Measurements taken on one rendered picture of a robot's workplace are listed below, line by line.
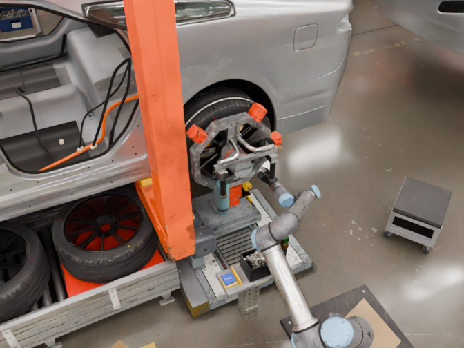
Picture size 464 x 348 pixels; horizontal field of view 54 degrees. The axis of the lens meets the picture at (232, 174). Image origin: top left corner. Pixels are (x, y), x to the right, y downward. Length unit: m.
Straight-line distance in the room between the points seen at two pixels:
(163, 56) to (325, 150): 2.72
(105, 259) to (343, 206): 1.97
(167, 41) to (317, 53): 1.38
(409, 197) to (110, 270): 2.16
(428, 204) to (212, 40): 1.97
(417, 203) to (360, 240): 0.50
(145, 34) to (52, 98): 1.75
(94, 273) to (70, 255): 0.19
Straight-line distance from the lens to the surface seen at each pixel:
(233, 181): 3.09
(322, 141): 4.50
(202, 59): 2.65
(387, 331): 2.67
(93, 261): 2.92
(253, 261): 2.73
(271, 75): 2.94
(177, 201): 2.44
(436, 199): 3.67
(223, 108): 2.79
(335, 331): 2.49
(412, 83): 5.66
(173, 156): 2.23
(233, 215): 3.41
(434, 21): 4.63
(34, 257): 3.05
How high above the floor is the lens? 2.74
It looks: 42 degrees down
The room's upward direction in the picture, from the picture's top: straight up
